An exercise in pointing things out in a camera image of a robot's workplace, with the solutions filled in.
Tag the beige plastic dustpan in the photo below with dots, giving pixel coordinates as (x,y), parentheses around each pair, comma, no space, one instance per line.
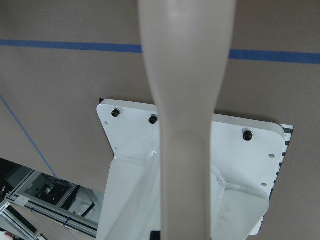
(185,46)

